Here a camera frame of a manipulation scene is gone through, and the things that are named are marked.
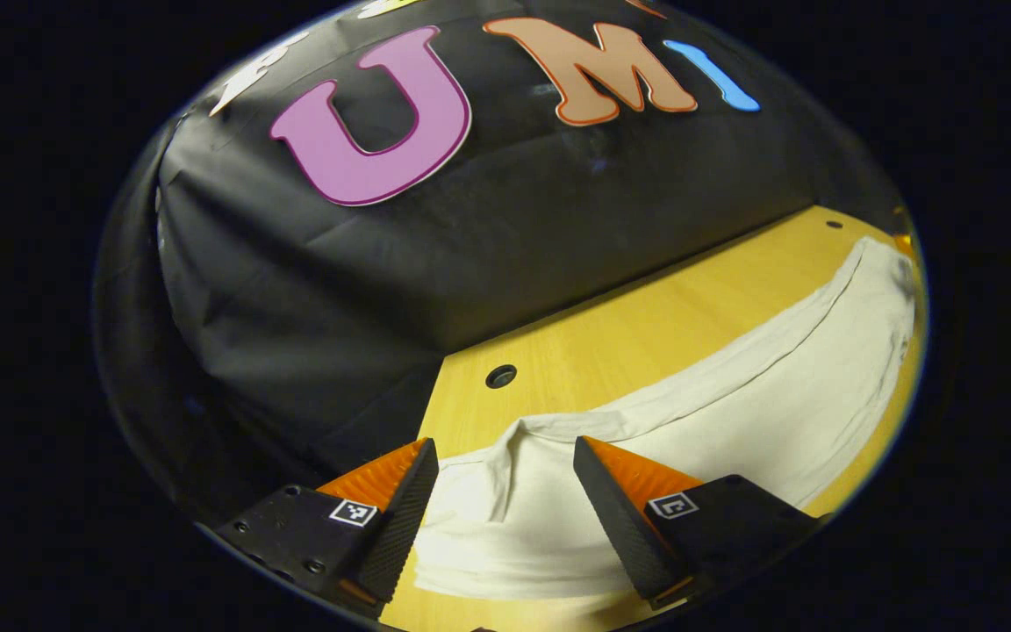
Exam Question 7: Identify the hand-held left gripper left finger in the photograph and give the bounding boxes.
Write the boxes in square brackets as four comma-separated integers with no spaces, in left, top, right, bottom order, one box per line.
[216,437,441,620]

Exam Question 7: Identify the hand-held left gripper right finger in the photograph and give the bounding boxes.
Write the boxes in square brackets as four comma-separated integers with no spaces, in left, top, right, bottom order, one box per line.
[572,435,822,613]

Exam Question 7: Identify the white jeans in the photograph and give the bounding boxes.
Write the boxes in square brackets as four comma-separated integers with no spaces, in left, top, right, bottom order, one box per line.
[413,235,921,617]

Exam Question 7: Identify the black backdrop cloth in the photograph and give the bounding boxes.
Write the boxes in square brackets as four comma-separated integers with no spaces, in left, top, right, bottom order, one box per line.
[93,0,910,528]

